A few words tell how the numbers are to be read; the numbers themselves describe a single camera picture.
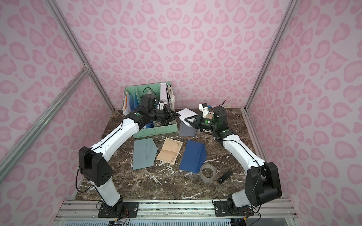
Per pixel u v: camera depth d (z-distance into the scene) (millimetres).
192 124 712
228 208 719
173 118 736
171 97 924
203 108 733
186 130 1044
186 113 797
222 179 801
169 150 952
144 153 949
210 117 721
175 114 761
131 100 1029
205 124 678
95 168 454
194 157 935
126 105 878
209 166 863
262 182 420
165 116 703
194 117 722
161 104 774
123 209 713
